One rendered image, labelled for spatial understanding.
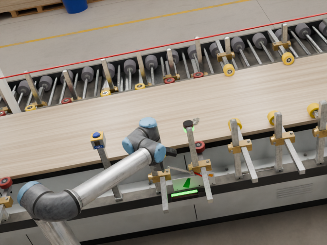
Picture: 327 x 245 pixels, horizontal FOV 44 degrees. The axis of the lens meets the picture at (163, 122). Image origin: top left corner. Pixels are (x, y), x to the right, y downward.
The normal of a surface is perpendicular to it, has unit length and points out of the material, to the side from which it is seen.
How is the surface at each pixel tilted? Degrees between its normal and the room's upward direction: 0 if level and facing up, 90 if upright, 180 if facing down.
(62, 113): 0
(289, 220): 0
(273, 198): 90
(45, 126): 0
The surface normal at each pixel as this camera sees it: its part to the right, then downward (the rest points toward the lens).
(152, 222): 0.07, 0.59
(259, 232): -0.18, -0.78
